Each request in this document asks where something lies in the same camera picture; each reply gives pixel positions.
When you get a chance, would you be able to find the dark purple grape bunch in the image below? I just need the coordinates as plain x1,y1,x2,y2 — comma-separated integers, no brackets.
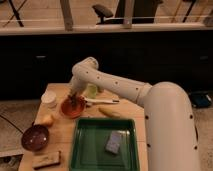
68,94,79,108

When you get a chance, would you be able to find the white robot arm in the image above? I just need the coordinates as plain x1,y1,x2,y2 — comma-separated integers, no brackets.
70,57,201,171

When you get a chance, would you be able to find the red bowl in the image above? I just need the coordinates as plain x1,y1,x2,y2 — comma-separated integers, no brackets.
60,97,85,119

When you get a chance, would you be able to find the dark purple bowl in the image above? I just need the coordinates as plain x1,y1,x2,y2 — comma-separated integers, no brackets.
21,125,49,152

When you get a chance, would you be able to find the white cup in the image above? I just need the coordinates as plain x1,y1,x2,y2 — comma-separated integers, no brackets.
41,91,57,108

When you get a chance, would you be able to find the yellow banana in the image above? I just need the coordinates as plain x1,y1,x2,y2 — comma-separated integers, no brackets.
98,107,121,118

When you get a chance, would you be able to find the small yellow fruit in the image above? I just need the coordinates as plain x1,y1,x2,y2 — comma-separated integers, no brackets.
41,115,54,126

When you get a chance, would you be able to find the green plastic tray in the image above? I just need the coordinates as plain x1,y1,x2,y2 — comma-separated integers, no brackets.
68,118,140,171

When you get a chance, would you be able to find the blue sponge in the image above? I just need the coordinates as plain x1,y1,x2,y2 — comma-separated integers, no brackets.
105,131,122,155

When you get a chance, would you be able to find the brown wooden block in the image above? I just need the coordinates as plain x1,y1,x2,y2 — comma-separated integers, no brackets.
32,151,61,170

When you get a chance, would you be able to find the black office chair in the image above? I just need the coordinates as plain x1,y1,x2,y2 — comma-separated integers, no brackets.
92,0,161,25

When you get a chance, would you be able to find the white handled utensil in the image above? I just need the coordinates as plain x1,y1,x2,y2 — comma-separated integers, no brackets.
84,98,120,104

